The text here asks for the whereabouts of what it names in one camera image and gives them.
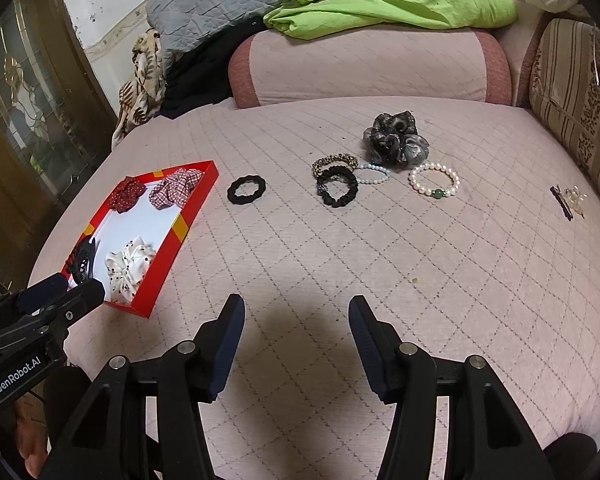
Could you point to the white polka dot scrunchie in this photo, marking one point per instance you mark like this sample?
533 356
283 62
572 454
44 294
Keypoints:
127 267

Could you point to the red cardboard box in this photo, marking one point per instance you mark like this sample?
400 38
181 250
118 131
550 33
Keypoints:
130 230

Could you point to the red checked scrunchie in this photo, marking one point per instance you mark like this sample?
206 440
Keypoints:
172 187

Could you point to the dark rhinestone hair clip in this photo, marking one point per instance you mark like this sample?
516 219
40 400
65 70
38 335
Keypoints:
71 264

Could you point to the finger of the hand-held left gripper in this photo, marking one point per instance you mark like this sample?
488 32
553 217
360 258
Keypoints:
42 291
80 297

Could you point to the person's dark pants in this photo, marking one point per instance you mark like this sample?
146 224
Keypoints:
572 460

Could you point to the black hair claw clip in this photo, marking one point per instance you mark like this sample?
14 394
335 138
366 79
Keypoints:
87 260

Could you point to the plain green sheet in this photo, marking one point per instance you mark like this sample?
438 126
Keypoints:
420 0

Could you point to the wooden door with glass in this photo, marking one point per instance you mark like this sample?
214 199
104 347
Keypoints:
25 110

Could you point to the black cloth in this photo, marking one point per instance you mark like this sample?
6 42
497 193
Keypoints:
195 85

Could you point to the brown striped cushion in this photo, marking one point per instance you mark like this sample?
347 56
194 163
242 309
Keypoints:
575 100

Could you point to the dark red scrunchie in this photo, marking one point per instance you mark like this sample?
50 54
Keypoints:
125 194

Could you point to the pink bolster cushion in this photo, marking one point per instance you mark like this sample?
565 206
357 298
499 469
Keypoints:
370 67

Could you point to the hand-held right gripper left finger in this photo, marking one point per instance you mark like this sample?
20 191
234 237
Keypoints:
227 345

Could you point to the beige leaf print cloth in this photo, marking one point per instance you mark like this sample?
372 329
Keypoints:
145 85

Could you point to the grey quilted blanket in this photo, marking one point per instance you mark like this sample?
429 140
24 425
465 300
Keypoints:
205 10

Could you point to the pink quilted sofa seat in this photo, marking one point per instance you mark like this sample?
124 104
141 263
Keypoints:
380 250

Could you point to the grey black organza scrunchie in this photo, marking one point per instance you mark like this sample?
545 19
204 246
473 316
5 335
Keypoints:
392 140

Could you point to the person's left hand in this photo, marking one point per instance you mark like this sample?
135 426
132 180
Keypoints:
30 440

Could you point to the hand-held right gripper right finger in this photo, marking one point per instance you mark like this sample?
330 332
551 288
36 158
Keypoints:
367 345

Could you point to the black hair pin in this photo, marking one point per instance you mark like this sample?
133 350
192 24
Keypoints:
562 205

